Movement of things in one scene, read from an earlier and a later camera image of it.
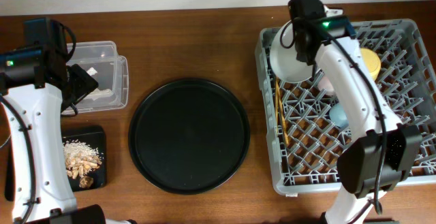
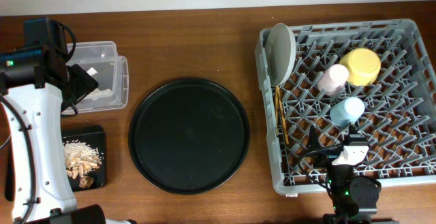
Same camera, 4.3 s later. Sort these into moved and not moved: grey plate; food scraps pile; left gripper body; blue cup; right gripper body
Moved: grey plate; right gripper body
Not moved: food scraps pile; blue cup; left gripper body
